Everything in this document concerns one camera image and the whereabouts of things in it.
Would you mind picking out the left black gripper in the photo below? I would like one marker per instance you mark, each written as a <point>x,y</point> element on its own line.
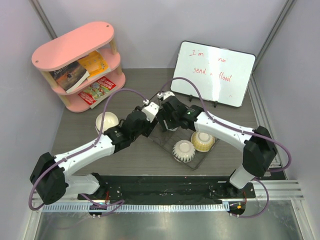
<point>149,126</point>

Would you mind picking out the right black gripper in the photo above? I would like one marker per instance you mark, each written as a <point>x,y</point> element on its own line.
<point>162,115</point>

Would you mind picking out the black wire dish rack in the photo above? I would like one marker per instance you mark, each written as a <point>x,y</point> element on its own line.
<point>166,140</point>

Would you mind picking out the teal plaid bowl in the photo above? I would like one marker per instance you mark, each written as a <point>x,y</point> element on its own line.
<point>110,120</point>

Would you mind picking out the white bowl with blue stripes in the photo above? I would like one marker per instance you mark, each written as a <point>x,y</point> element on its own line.
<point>183,151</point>

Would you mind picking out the yellow dotted bowl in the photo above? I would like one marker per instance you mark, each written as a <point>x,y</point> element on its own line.
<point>202,142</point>

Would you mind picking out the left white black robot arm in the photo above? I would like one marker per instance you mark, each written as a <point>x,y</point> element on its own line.
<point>52,176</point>

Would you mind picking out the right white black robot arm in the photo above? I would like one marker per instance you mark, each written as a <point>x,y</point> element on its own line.
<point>257,146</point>

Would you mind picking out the red colourful cover book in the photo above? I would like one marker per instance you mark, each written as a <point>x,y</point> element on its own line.
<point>95,93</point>

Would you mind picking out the white whiteboard with red writing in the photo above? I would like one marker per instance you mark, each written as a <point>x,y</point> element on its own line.
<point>217,74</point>

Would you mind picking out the yellow cover book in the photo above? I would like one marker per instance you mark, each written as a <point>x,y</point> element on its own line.
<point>95,64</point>

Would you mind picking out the pink three-tier wooden shelf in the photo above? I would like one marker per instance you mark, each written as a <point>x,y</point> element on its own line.
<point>70,47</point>

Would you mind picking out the dark cover book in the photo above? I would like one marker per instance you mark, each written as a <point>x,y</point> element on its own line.
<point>70,76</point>

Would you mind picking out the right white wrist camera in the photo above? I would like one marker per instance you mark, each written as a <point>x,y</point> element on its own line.
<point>164,95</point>

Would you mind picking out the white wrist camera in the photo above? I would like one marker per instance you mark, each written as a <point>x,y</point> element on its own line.
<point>164,95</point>
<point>150,111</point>

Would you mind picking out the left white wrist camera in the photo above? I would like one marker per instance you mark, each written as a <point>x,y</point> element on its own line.
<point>150,111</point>

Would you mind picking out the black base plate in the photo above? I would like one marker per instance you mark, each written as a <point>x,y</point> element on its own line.
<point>171,190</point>

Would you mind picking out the white slotted cable duct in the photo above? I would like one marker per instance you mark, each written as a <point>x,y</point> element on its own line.
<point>131,208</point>

